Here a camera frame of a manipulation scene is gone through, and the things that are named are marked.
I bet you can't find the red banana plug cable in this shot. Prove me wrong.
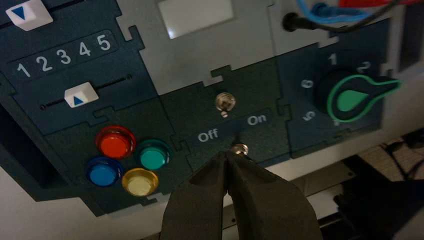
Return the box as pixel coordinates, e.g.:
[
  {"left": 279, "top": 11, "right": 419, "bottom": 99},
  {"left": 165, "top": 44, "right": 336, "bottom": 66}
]
[{"left": 337, "top": 0, "right": 424, "bottom": 8}]

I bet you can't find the blue banana plug cable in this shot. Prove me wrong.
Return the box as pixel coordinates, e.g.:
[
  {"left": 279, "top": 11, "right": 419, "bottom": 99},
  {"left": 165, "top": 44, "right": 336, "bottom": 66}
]
[{"left": 296, "top": 0, "right": 372, "bottom": 25}]

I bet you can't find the red round push button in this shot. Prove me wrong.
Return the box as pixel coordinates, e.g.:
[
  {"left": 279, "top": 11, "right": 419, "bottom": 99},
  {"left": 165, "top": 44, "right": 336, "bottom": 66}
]
[{"left": 95, "top": 125, "right": 137, "bottom": 161}]

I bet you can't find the blue round push button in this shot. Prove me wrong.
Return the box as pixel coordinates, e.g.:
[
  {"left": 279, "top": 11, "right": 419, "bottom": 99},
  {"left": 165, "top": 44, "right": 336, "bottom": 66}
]
[{"left": 85, "top": 156, "right": 125, "bottom": 188}]

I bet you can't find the white slider knob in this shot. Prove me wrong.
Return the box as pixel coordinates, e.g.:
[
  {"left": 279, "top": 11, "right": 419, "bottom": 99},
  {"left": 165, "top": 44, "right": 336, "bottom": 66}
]
[
  {"left": 5, "top": 0, "right": 54, "bottom": 32},
  {"left": 63, "top": 82, "right": 100, "bottom": 109}
]

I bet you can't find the black banana plug cable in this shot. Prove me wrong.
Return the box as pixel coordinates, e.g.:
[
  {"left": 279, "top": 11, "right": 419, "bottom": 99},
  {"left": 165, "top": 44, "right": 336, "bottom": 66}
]
[{"left": 282, "top": 0, "right": 400, "bottom": 34}]

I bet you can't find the green black rotary knob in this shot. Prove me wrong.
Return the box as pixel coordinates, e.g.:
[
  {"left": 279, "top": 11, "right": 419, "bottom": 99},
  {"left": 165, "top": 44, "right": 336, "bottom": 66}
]
[{"left": 314, "top": 69, "right": 403, "bottom": 124}]

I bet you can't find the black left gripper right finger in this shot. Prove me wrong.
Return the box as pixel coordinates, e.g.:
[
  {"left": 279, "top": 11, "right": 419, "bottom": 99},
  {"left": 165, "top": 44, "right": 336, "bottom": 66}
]
[{"left": 227, "top": 152, "right": 324, "bottom": 240}]

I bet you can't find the dark grey modular control box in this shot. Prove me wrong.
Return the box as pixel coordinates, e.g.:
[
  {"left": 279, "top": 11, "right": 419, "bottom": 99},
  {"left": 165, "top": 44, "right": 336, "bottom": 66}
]
[{"left": 0, "top": 0, "right": 424, "bottom": 218}]

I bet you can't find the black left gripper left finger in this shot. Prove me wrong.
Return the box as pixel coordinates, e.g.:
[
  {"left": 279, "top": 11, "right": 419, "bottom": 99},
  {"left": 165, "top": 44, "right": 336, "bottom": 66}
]
[{"left": 159, "top": 151, "right": 229, "bottom": 240}]

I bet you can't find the yellow round push button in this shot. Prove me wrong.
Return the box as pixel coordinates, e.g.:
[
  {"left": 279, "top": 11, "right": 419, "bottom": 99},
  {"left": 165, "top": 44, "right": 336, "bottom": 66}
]
[{"left": 121, "top": 167, "right": 160, "bottom": 198}]

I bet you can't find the metal toggle switch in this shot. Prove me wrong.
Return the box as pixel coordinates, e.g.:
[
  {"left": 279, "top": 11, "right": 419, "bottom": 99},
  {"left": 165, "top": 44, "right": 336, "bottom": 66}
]
[
  {"left": 214, "top": 92, "right": 237, "bottom": 119},
  {"left": 229, "top": 143, "right": 249, "bottom": 157}
]

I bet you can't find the green round push button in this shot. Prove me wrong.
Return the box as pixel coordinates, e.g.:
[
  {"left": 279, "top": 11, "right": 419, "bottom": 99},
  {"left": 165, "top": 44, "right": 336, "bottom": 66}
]
[{"left": 135, "top": 139, "right": 173, "bottom": 171}]

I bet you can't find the white rectangular display screen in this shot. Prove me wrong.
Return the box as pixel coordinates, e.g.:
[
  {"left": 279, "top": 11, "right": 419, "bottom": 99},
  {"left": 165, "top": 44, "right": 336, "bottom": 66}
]
[{"left": 157, "top": 0, "right": 234, "bottom": 40}]

